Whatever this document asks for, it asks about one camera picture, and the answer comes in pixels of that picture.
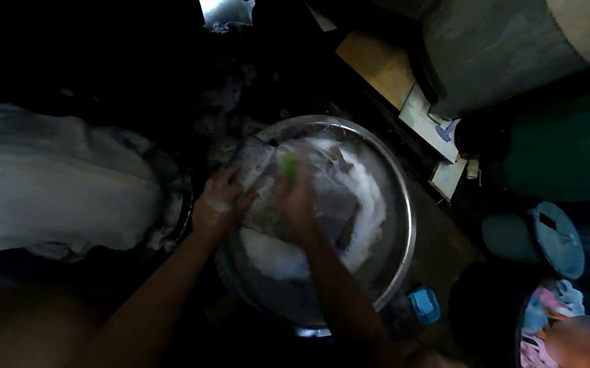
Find person's left hand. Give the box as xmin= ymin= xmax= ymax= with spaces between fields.
xmin=193 ymin=165 xmax=259 ymax=242

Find person's right hand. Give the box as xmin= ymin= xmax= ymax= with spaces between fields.
xmin=276 ymin=145 xmax=319 ymax=244

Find green scrubbing block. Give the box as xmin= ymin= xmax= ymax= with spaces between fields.
xmin=281 ymin=152 xmax=300 ymax=181

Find wet grey cloth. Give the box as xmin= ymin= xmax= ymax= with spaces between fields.
xmin=236 ymin=137 xmax=361 ymax=252

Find person's right forearm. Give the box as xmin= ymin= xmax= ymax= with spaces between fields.
xmin=300 ymin=228 xmax=403 ymax=368

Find person's left forearm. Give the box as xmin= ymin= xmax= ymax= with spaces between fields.
xmin=70 ymin=231 xmax=221 ymax=368

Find dark round tub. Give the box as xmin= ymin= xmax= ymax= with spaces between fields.
xmin=147 ymin=128 xmax=194 ymax=256

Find round silver metal basin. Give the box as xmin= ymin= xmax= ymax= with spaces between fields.
xmin=216 ymin=115 xmax=417 ymax=338

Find brown wooden board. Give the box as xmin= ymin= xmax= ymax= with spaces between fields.
xmin=336 ymin=30 xmax=417 ymax=110

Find pale rectangular tile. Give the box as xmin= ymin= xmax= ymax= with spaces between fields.
xmin=398 ymin=83 xmax=460 ymax=164

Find small pale square tile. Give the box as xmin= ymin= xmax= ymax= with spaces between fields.
xmin=429 ymin=156 xmax=468 ymax=203

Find heap of white laundry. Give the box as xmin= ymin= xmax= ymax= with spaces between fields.
xmin=0 ymin=102 xmax=173 ymax=263

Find blue plastic soap dish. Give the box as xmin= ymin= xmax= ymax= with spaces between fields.
xmin=408 ymin=286 xmax=441 ymax=326

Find blue-grey plastic bucket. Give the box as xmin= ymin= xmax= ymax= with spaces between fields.
xmin=481 ymin=209 xmax=548 ymax=266

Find black laundry tub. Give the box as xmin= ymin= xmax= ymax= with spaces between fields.
xmin=448 ymin=262 xmax=546 ymax=368

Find person's legs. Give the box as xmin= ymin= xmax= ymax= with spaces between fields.
xmin=0 ymin=284 xmax=101 ymax=368

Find large green container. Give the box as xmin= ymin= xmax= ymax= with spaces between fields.
xmin=499 ymin=64 xmax=590 ymax=203

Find light blue round lid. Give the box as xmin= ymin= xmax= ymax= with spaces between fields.
xmin=530 ymin=201 xmax=585 ymax=280

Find pile of colourful clothes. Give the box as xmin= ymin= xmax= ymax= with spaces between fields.
xmin=520 ymin=279 xmax=587 ymax=368

